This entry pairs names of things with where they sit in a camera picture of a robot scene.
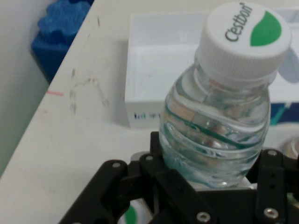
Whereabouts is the blue foam block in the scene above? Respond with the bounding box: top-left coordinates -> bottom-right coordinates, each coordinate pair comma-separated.
30,0 -> 94,84

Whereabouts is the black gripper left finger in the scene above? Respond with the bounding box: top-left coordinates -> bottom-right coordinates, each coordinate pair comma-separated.
58,132 -> 220,224

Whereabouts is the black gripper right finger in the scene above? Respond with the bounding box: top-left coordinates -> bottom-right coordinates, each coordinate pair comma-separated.
247,149 -> 299,224

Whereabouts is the white compartment box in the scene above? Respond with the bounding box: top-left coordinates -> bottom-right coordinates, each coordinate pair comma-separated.
125,8 -> 299,129

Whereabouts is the white insert with oval hole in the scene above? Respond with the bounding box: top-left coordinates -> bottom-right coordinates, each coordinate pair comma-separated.
277,8 -> 299,82

